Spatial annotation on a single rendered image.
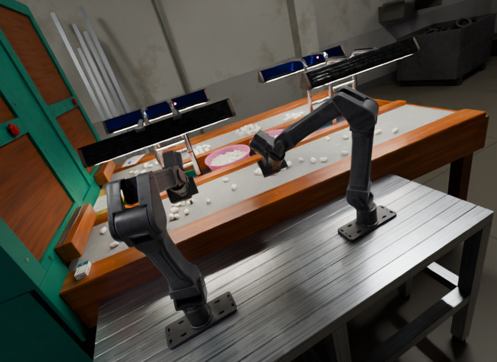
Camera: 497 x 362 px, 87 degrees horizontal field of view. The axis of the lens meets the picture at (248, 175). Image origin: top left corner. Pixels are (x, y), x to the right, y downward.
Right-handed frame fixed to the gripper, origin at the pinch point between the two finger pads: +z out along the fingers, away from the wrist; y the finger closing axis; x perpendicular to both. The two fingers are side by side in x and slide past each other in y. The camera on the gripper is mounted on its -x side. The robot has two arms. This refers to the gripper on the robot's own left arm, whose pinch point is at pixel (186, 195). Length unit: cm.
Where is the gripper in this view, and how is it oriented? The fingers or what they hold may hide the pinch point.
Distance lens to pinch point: 103.6
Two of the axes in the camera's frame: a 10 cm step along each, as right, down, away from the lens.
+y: -9.1, 3.6, -1.8
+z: -0.8, 2.8, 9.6
